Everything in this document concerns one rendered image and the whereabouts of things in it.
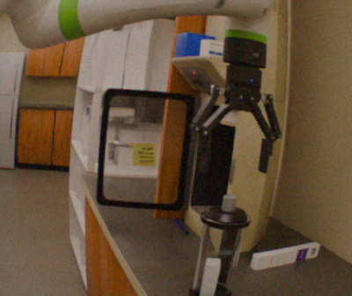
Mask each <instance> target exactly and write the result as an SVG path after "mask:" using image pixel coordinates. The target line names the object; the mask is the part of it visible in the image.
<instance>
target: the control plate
mask: <svg viewBox="0 0 352 296"><path fill-rule="evenodd" d="M179 68H180V69H181V71H182V72H183V73H184V75H185V76H187V78H188V79H189V81H190V82H191V83H192V85H193V86H194V87H201V88H208V89H209V88H210V87H211V86H212V85H214V84H213V82H212V81H211V79H210V78H209V77H208V76H207V75H206V73H205V72H204V70H203V69H202V68H185V67H179ZM194 72H195V74H194ZM199 72H200V73H201V74H200V73H199ZM196 79H199V81H200V82H204V83H201V84H203V85H200V84H199V83H198V81H197V80H196ZM191 80H192V81H193V82H192V81H191ZM194 80H195V81H196V82H197V84H196V83H195V82H194ZM205 81H206V82H207V83H206V84H205ZM208 83H210V85H209V84H208Z"/></svg>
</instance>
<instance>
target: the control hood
mask: <svg viewBox="0 0 352 296"><path fill-rule="evenodd" d="M171 60H172V63H173V64H174V66H176V68H177V69H178V70H179V72H180V73H181V75H182V76H183V77H184V78H185V79H186V80H187V82H188V83H189V84H190V85H191V86H192V88H194V89H198V90H206V91H209V89H208V88H201V87H194V86H193V85H192V83H191V82H190V81H189V79H188V78H187V76H185V75H184V73H183V72H182V71H181V69H180V68H179V67H185V68H202V69H203V70H204V72H205V73H206V75H207V76H208V77H209V78H210V79H211V81H212V82H213V84H214V85H218V86H219V87H222V88H224V86H225V78H226V65H228V63H226V62H224V61H223V58H219V57H216V56H212V55H206V56H194V57H192V56H183V57H173V58H171Z"/></svg>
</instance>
